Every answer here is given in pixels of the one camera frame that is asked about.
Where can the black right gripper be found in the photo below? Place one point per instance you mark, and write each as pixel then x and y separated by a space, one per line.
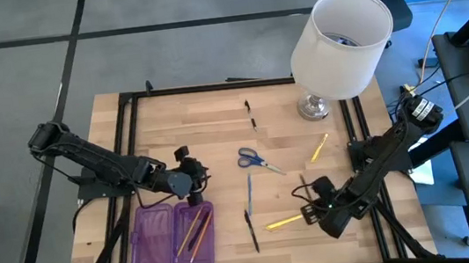
pixel 334 206

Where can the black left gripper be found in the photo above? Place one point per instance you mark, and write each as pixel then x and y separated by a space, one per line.
pixel 195 176

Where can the yellow highlighter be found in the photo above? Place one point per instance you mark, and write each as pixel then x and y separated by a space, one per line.
pixel 319 148
pixel 284 222

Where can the yellow pencil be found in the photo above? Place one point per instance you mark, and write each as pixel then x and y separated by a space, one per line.
pixel 189 232

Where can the orange pencil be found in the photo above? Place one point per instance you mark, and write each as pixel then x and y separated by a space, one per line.
pixel 201 238

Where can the blue pen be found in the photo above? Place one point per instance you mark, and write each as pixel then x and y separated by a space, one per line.
pixel 250 194

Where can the purple plastic pencil box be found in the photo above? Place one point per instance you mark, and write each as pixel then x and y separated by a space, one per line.
pixel 153 238

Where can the black and silver pen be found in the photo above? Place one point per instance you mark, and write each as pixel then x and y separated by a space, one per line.
pixel 250 115

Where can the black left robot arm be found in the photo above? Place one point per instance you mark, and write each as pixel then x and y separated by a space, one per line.
pixel 101 162

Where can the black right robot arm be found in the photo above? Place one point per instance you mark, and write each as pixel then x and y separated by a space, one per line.
pixel 380 163

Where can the white paper sheet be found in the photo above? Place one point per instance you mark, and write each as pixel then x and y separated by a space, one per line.
pixel 423 174

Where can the yellow plug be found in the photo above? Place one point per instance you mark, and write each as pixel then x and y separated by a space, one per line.
pixel 409 88

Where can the table lamp with white shade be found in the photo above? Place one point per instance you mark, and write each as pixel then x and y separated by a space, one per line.
pixel 341 57

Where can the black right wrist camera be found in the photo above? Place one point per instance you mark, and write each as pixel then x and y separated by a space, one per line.
pixel 322 186

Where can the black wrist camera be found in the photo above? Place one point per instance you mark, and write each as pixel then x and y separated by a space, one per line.
pixel 181 153
pixel 322 186

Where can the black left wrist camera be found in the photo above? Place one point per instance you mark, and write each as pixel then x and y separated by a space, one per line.
pixel 181 153

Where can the black aluminium table frame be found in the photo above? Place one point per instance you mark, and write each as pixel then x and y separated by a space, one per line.
pixel 212 88

